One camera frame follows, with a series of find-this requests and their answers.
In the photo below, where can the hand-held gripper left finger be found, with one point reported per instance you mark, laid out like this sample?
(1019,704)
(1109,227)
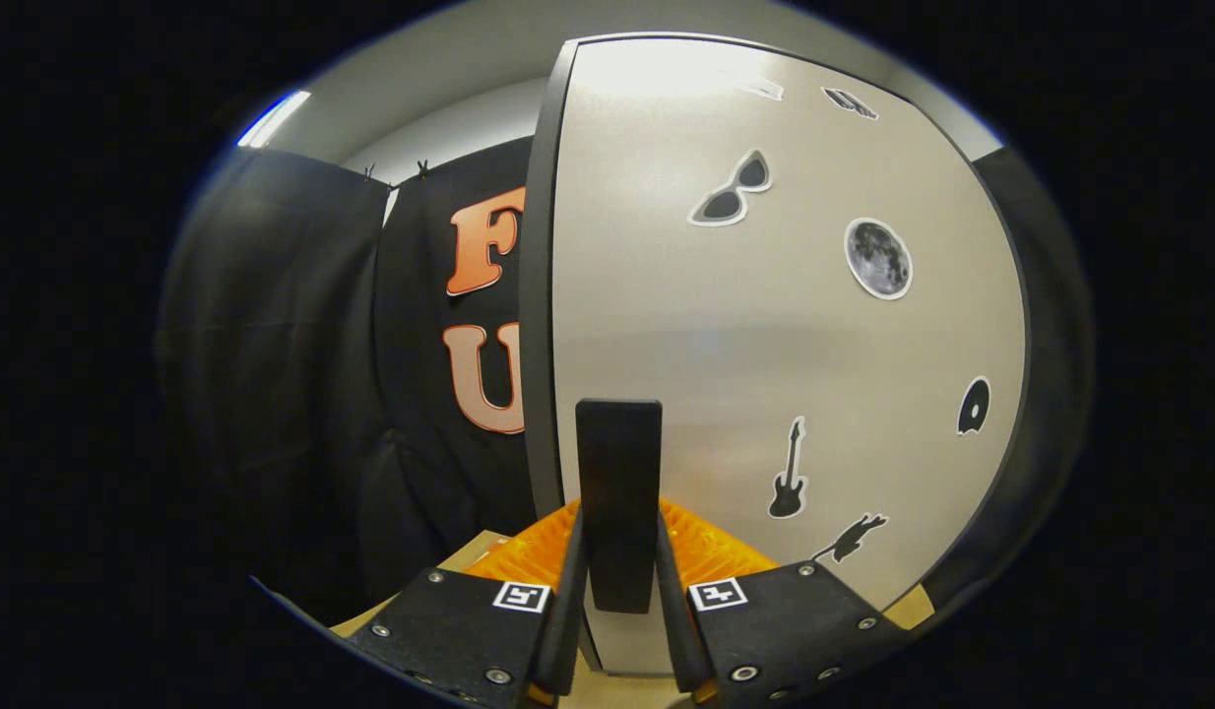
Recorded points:
(563,640)

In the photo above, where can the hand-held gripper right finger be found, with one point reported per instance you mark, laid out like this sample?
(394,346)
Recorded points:
(678,640)

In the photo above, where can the grey shoe cabinet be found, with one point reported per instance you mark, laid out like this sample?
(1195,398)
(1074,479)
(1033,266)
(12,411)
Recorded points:
(537,345)

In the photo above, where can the black backdrop cloth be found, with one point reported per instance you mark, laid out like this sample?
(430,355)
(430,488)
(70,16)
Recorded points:
(273,394)

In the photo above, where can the row of backdrop clips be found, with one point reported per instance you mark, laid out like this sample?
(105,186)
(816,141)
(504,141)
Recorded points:
(422,169)

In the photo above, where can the ceiling light strip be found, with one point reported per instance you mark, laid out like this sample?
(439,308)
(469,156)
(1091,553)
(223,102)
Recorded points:
(273,118)

